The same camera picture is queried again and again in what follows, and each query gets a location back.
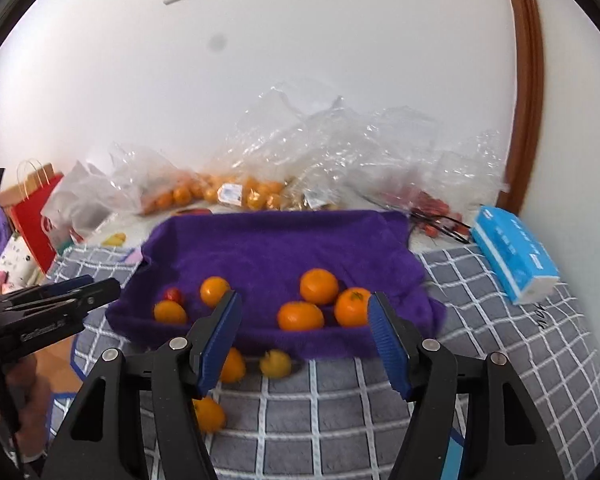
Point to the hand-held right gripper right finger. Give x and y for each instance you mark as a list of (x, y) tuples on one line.
[(390, 345)]

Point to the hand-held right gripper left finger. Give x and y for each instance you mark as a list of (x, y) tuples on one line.
[(222, 340)]

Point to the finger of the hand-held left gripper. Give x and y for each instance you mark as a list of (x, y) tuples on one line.
[(70, 282), (95, 295)]

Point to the orange mandarin with green stem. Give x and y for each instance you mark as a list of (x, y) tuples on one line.
[(352, 306)]

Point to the small red tomato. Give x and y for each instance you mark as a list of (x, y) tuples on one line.
[(174, 294)]

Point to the person's left hand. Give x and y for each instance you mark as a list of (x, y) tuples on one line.
[(30, 410)]

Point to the small yellow fruit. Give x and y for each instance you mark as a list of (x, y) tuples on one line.
[(114, 239)]

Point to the white patterned bag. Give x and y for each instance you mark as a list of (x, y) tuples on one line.
[(15, 260)]

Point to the red paper bag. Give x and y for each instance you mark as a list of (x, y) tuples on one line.
[(32, 220)]

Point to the white plastic bag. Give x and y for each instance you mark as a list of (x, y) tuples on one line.
[(75, 205)]

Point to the purple cloth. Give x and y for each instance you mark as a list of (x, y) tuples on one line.
[(1, 225)]

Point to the grey checked blanket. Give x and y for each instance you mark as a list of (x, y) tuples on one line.
[(330, 420)]

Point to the purple towel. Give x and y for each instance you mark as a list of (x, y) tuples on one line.
[(280, 250)]

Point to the red orange fruit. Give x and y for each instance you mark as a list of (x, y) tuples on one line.
[(192, 211)]

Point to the labelled clear bag of mandarins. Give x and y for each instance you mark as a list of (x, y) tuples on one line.
[(260, 197)]

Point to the clear bag of red tomatoes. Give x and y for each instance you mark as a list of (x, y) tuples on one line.
[(430, 202)]

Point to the blue tissue pack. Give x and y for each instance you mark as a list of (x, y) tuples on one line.
[(515, 255)]

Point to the clear bag of brown fruit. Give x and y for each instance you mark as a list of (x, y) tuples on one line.
[(300, 202)]

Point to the crumpled clear plastic bag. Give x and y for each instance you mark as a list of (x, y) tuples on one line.
[(320, 145)]

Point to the brown wooden door frame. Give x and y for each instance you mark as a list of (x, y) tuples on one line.
[(527, 85)]

